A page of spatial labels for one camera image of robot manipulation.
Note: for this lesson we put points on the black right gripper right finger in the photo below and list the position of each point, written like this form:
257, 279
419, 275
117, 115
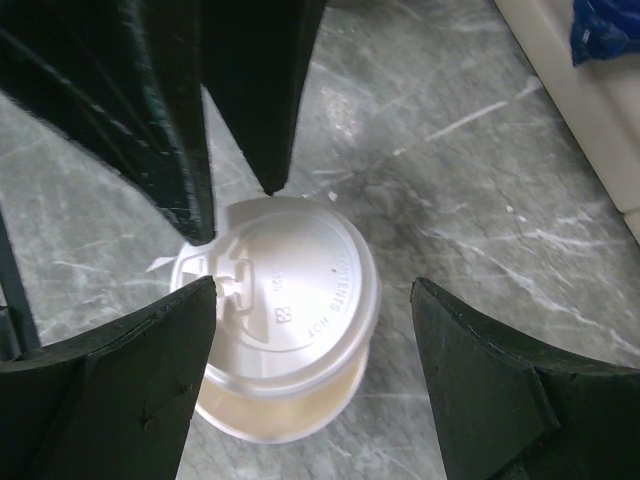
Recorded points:
509, 406

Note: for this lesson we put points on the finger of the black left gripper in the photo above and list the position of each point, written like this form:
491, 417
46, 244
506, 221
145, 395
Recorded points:
255, 60
122, 81

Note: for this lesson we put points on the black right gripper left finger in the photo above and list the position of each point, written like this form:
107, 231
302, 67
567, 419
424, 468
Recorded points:
114, 402

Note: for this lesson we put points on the white paper coffee cup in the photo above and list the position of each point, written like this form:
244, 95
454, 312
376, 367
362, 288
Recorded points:
278, 421

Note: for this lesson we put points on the white plastic cup lid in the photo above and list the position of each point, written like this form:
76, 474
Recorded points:
297, 296

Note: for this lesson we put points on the cream two-tier shelf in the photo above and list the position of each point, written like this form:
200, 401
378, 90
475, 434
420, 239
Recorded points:
599, 100

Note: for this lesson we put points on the blue snack bag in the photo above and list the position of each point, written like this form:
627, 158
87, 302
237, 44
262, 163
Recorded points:
604, 30

